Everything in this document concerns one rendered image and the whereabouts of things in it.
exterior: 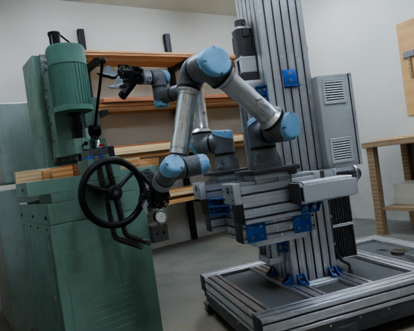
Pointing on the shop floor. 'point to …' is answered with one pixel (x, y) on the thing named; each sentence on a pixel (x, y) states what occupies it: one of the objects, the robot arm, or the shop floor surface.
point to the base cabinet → (91, 277)
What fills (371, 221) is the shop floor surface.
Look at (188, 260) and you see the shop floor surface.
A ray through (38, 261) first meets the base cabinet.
